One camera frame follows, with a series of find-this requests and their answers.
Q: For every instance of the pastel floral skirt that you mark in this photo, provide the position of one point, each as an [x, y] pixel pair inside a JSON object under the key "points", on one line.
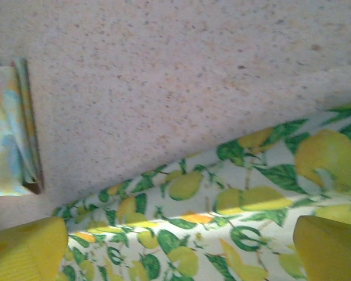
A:
{"points": [[6, 131]]}

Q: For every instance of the lemon print skirt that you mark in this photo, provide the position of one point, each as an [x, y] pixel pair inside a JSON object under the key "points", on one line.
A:
{"points": [[222, 205]]}

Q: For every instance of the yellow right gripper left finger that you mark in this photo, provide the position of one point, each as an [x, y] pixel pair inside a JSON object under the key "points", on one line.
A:
{"points": [[23, 251]]}

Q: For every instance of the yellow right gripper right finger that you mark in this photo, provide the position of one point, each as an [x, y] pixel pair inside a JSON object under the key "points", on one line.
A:
{"points": [[333, 251]]}

